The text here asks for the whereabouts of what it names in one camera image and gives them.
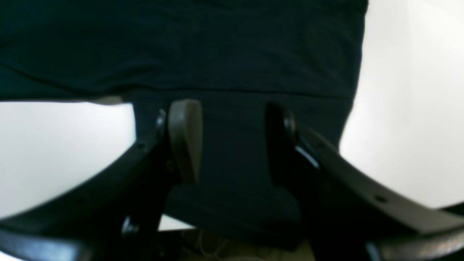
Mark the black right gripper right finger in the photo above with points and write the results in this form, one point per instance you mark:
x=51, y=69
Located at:
x=347, y=216

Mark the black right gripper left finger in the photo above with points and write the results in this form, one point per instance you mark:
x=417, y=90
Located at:
x=115, y=215

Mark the black T-shirt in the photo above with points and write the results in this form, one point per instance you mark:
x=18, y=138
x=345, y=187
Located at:
x=232, y=55

